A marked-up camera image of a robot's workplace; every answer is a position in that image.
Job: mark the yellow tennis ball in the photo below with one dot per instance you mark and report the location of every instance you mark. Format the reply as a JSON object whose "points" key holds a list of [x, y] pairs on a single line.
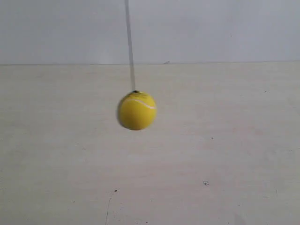
{"points": [[136, 110]]}

